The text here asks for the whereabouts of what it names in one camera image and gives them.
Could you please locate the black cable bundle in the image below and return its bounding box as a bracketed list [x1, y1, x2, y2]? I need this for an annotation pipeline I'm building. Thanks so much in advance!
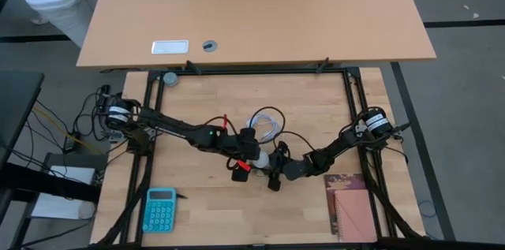
[23, 84, 131, 172]

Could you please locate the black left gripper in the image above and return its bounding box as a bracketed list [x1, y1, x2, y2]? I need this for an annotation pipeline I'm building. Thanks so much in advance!
[235, 126, 271, 176]

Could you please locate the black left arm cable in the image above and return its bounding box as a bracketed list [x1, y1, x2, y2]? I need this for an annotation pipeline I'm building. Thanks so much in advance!
[247, 106, 286, 144]

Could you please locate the teal calculator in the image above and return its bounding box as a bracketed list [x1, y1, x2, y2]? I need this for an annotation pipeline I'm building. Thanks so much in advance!
[140, 187, 178, 234]

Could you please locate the white flat box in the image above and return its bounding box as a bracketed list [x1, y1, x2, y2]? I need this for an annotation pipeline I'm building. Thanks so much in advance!
[30, 165, 98, 220]

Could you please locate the white lamp power cable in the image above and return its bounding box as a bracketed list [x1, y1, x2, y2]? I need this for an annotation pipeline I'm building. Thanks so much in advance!
[245, 113, 282, 144]

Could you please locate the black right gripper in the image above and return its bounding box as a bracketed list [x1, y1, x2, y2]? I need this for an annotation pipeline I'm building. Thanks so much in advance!
[264, 142, 316, 192]

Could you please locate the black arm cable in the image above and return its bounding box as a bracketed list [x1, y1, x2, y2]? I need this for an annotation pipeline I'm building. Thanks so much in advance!
[280, 130, 319, 155]
[247, 106, 286, 144]

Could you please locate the light wood desk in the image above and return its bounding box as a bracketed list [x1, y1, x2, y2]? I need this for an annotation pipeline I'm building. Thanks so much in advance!
[76, 0, 438, 70]

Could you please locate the black metal beam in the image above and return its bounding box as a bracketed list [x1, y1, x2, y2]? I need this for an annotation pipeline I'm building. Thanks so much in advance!
[0, 162, 103, 204]

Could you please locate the black desk clamp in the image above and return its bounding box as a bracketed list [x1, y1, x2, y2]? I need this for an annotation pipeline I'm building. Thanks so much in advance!
[314, 56, 331, 75]
[184, 59, 203, 76]

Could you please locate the small patterned ceramic bowl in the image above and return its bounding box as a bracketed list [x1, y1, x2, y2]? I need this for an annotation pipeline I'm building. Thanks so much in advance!
[162, 71, 180, 88]

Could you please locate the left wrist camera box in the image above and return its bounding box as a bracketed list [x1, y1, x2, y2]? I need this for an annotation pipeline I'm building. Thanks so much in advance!
[230, 167, 250, 183]

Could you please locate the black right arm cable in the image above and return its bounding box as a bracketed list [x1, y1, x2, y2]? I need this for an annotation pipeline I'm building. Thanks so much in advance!
[280, 130, 319, 155]

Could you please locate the maroon patterned notebook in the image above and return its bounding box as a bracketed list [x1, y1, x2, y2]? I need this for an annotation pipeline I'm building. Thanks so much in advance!
[323, 173, 371, 236]

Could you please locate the black side desk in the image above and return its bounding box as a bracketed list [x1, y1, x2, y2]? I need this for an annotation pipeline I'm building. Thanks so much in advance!
[0, 70, 45, 172]

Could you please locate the yellow floor cable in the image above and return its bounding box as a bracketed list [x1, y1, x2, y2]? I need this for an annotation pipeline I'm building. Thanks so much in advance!
[32, 106, 104, 155]

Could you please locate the black power adapter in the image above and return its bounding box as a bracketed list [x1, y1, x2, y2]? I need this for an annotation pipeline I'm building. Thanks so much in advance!
[64, 134, 81, 153]

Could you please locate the round grey cable grommet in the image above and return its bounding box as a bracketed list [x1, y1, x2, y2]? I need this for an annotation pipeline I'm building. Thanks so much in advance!
[201, 39, 219, 54]

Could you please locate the pink notebook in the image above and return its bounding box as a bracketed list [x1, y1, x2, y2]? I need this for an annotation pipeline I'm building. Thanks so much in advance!
[333, 188, 379, 244]

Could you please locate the white globe lightbulb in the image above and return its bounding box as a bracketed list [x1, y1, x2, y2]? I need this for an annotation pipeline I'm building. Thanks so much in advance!
[252, 151, 271, 170]

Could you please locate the black aluminium table frame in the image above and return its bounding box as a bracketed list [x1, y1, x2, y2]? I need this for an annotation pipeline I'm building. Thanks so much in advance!
[89, 65, 429, 250]

